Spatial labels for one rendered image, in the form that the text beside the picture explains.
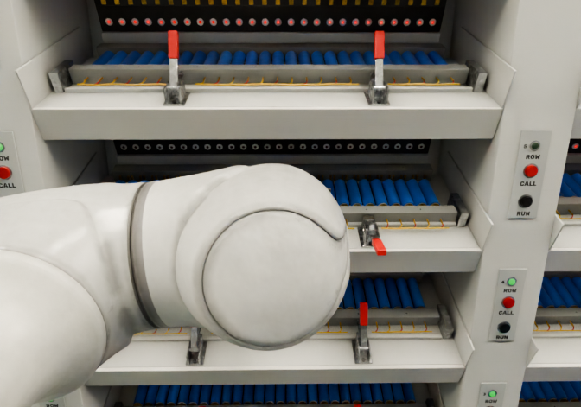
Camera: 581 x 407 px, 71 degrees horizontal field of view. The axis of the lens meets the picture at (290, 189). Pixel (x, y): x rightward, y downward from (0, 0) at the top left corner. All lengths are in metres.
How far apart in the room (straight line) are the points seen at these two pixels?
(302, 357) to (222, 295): 0.51
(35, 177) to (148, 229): 0.40
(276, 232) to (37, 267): 0.12
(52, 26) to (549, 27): 0.65
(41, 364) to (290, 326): 0.12
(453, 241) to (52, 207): 0.52
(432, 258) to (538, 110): 0.24
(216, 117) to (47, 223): 0.32
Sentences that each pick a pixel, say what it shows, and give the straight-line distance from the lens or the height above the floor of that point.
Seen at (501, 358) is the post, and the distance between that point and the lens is 0.76.
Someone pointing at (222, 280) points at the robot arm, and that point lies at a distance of 0.20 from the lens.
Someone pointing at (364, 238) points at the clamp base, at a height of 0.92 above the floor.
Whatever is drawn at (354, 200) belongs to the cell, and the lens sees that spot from 0.65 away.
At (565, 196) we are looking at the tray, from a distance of 0.79.
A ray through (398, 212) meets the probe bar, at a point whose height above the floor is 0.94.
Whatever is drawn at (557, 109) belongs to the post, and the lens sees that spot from 0.63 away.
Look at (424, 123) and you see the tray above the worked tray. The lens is 0.57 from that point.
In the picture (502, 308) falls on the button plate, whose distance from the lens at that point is 0.70.
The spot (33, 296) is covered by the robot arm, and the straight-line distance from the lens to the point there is 0.24.
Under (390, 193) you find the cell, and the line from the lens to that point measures 0.67.
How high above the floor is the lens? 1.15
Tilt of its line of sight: 16 degrees down
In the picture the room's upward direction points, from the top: straight up
